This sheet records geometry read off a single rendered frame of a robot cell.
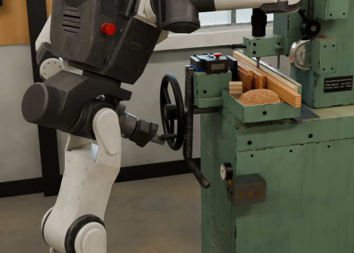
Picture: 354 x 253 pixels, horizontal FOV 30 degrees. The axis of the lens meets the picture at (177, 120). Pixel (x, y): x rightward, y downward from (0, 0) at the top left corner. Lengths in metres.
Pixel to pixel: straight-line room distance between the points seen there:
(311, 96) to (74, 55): 1.04
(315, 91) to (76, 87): 1.04
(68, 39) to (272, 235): 1.13
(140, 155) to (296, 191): 1.55
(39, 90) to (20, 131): 1.91
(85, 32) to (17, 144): 1.99
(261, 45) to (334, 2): 0.31
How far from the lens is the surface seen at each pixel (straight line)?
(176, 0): 1.78
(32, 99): 1.83
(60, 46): 1.90
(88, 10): 1.81
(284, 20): 2.48
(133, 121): 2.32
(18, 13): 3.56
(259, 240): 2.53
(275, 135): 2.38
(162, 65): 3.74
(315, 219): 2.59
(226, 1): 1.77
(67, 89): 1.82
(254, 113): 2.24
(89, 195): 1.96
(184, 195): 3.70
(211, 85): 2.41
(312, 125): 2.43
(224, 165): 2.29
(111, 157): 1.94
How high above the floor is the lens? 1.56
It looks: 18 degrees down
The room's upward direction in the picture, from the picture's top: 1 degrees counter-clockwise
